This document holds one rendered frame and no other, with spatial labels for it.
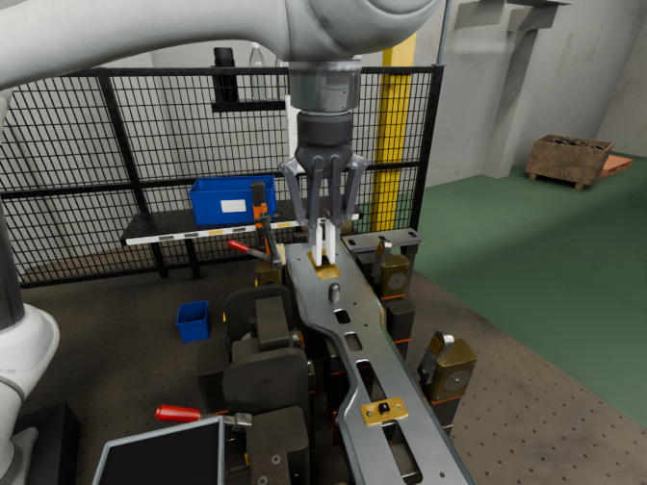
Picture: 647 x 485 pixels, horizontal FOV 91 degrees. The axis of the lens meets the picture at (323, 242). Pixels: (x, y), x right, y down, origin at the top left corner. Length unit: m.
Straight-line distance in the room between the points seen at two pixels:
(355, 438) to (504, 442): 0.54
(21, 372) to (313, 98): 0.85
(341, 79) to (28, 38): 0.29
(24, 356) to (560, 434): 1.32
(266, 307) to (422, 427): 0.35
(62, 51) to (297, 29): 0.22
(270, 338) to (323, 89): 0.37
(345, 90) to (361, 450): 0.56
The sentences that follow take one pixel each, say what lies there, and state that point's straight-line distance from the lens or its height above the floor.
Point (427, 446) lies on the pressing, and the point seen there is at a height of 1.00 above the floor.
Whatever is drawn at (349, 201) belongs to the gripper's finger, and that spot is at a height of 1.38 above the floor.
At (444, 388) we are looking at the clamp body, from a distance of 0.78.
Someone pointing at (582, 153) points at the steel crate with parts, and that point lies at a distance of 5.57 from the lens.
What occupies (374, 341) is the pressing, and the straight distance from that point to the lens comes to 0.79.
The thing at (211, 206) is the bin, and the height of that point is 1.10.
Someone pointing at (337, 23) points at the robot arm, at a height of 1.59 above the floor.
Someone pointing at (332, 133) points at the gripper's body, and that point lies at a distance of 0.43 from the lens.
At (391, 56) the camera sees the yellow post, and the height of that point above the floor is 1.58.
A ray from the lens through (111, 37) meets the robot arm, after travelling 0.33.
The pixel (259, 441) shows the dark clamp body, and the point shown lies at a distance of 0.57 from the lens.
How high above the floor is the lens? 1.57
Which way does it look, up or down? 30 degrees down
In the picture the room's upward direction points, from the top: straight up
